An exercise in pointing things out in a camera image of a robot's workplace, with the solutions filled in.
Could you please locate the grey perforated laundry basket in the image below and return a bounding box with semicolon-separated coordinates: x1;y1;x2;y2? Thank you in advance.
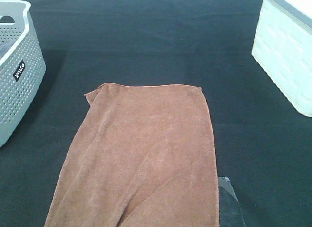
0;0;46;145

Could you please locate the clear tape strip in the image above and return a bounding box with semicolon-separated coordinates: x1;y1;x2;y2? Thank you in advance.
218;177;246;227

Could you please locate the black table cloth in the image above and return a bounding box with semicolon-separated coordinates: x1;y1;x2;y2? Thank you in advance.
0;0;312;227

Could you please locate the brown microfibre towel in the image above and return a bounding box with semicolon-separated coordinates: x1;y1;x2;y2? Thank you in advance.
45;83;219;227

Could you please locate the grey towel in basket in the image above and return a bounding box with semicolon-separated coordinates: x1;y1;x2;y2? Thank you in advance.
0;40;15;61

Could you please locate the white woven storage bin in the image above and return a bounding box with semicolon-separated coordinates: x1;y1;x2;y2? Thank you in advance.
252;0;312;117

